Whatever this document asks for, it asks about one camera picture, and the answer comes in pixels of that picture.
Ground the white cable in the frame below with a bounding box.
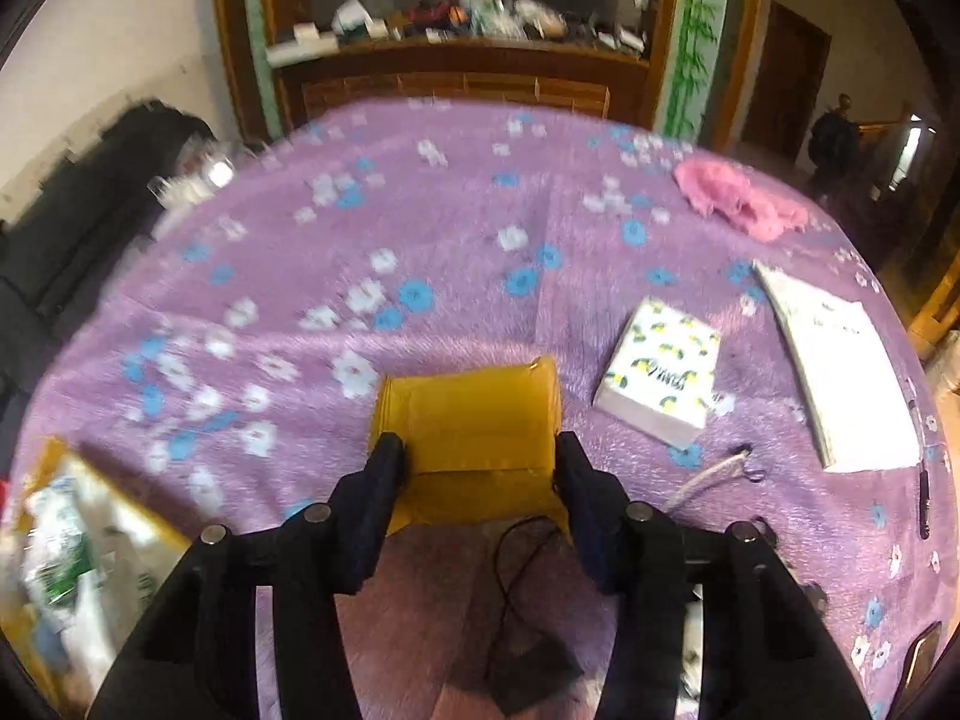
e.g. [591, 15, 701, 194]
[663, 445, 756, 520]

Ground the black pen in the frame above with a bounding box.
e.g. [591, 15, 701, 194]
[906, 396, 935, 542]

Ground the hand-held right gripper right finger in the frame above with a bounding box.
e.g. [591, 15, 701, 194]
[553, 431, 875, 720]

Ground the yellow cardboard box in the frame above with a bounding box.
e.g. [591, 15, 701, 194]
[13, 436, 192, 717]

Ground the white paper stack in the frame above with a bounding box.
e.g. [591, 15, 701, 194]
[753, 260, 923, 475]

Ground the white flat box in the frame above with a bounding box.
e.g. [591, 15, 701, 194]
[265, 21, 340, 66]

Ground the wooden glass cabinet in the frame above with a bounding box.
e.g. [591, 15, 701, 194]
[210, 0, 767, 145]

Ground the smartphone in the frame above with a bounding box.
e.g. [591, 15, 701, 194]
[898, 621, 944, 715]

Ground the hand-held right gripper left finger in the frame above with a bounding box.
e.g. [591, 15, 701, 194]
[86, 431, 406, 720]

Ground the long black bag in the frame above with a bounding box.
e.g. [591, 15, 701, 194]
[0, 100, 220, 395]

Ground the floral white tissue pack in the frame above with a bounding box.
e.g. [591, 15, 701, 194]
[593, 298, 723, 452]

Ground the green white packet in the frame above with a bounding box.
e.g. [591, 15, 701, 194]
[26, 525, 106, 612]

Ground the purple floral blanket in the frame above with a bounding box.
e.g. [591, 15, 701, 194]
[7, 96, 940, 720]

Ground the black cable with adapter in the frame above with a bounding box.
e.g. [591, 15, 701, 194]
[483, 513, 587, 719]

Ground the yellow padded envelope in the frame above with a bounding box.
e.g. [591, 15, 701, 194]
[370, 355, 565, 535]

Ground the pink cloth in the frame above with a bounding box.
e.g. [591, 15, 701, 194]
[673, 159, 812, 245]

